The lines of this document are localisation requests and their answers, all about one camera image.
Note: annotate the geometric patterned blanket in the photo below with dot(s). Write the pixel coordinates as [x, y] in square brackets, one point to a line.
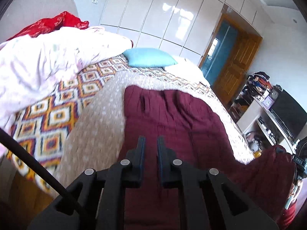
[55, 115]

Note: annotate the pale arched headboard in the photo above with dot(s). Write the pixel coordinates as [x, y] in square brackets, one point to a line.
[36, 2]

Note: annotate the wooden door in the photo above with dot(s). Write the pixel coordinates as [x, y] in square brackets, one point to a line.
[237, 64]

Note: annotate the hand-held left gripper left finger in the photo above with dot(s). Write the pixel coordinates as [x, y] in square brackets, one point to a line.
[143, 153]

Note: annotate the red cloth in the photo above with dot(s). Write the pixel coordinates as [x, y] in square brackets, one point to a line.
[48, 25]

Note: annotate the white pillow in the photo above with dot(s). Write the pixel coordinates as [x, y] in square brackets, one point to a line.
[187, 68]

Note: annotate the black television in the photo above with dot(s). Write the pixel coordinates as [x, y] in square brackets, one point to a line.
[287, 112]

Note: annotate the maroon quilted jacket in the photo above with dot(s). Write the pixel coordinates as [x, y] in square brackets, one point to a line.
[172, 115]

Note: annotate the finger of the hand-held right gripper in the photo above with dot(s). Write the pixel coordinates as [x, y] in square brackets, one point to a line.
[280, 150]

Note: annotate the white glossy wardrobe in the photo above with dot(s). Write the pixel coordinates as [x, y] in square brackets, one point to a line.
[168, 12]

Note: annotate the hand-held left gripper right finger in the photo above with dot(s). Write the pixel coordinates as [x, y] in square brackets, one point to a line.
[160, 153]

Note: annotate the white duvet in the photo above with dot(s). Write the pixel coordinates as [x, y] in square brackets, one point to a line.
[40, 64]

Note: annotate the white television cabinet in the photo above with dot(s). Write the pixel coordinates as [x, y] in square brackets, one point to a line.
[249, 115]

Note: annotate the bed with beige patterned bedspread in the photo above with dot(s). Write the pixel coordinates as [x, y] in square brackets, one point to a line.
[100, 115]

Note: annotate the shelf with folded clothes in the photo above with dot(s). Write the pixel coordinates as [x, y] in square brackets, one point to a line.
[256, 83]

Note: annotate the ornate table clock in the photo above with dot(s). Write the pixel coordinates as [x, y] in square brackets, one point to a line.
[273, 95]

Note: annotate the teal pillow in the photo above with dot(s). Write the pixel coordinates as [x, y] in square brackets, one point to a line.
[148, 57]

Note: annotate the person's right hand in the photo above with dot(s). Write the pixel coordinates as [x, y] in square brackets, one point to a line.
[295, 190]

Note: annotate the person's right forearm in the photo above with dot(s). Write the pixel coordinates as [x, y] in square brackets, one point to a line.
[287, 216]

